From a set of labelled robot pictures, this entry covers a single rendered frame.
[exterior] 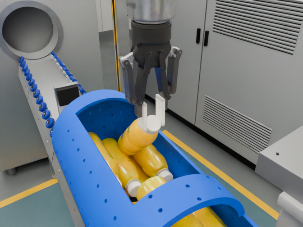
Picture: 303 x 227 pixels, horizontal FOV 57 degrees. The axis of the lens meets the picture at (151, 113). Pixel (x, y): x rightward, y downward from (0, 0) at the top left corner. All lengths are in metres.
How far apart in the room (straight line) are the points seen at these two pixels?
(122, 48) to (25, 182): 1.45
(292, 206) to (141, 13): 0.63
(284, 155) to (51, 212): 1.66
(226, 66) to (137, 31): 1.74
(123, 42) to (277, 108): 1.16
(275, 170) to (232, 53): 1.41
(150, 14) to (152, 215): 0.33
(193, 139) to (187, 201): 2.21
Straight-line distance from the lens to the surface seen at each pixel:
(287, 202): 0.87
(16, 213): 2.24
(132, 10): 0.51
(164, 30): 0.51
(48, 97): 1.49
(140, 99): 0.57
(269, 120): 2.12
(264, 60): 2.01
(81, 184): 0.62
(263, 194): 2.30
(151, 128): 0.61
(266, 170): 0.88
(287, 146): 0.92
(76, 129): 0.70
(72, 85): 1.22
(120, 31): 1.37
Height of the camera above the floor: 1.59
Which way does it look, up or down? 32 degrees down
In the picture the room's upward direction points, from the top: straight up
